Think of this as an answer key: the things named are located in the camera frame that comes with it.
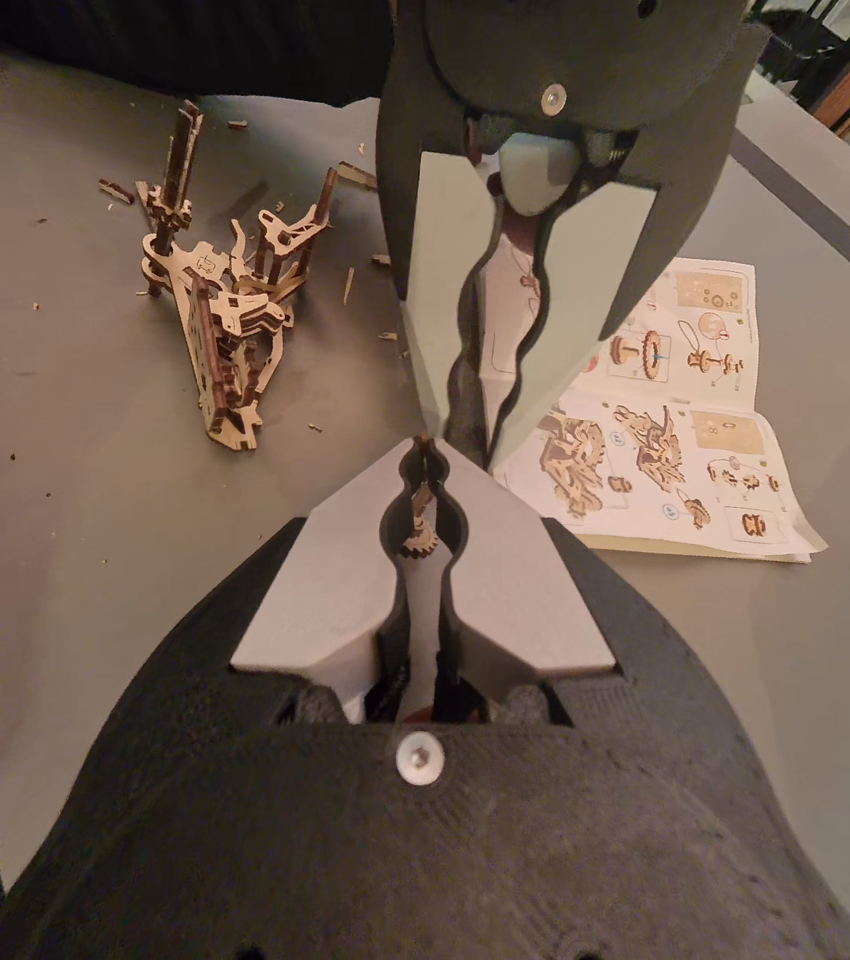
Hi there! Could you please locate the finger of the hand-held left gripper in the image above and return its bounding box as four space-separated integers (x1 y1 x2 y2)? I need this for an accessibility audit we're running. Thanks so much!
486 176 660 471
397 148 505 460

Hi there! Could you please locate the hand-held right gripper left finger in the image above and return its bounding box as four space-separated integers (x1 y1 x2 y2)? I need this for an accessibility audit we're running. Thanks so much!
228 437 426 725

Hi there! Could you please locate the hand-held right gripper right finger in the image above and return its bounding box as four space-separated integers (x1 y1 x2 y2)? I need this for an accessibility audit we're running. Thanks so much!
427 438 617 725

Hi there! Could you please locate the wooden gear axle assembly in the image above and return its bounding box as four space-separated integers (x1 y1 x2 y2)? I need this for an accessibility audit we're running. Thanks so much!
397 435 441 560

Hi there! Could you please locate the partly assembled wooden model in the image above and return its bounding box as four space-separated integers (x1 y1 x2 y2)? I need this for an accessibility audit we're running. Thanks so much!
136 101 338 455

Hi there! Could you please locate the person's left hand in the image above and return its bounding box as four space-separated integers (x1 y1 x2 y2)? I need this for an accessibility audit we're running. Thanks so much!
501 211 546 252

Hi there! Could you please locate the paper assembly instruction sheet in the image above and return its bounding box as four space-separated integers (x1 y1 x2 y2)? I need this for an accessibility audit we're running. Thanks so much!
481 255 831 564

